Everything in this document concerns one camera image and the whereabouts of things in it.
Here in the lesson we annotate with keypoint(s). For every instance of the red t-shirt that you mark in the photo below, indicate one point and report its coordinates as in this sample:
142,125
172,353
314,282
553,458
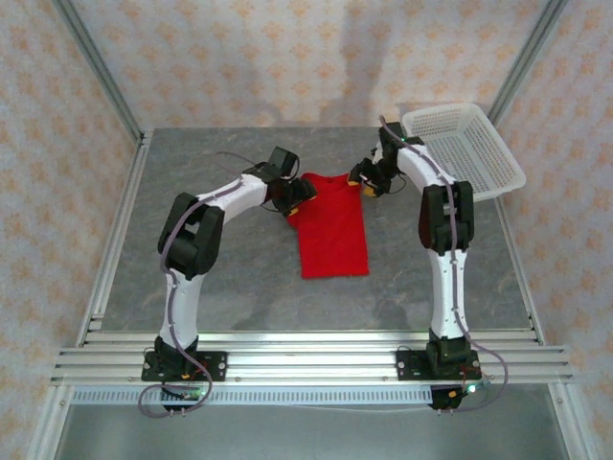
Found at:
330,230

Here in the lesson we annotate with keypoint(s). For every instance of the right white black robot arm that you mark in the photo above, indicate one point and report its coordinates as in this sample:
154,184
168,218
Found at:
440,287

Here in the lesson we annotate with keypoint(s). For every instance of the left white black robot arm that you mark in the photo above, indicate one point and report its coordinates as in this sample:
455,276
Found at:
191,239

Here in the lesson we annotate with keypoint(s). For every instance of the white plastic mesh basket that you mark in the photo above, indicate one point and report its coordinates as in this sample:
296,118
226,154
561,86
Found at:
469,158

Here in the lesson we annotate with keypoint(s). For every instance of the small controller circuit board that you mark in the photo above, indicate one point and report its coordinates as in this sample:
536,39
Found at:
189,395
471,388

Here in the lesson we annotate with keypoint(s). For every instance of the aluminium base rail beam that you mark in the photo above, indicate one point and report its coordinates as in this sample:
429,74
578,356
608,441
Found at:
311,364

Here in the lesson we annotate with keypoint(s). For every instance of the aluminium table edge rail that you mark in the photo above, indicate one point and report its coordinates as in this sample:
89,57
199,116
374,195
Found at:
518,263
116,239

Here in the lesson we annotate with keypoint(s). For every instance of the aluminium frame post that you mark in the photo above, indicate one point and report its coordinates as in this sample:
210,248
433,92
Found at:
104,72
527,57

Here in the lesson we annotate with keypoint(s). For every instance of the aluminium lower frame rail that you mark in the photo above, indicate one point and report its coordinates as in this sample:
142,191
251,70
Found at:
577,426
45,431

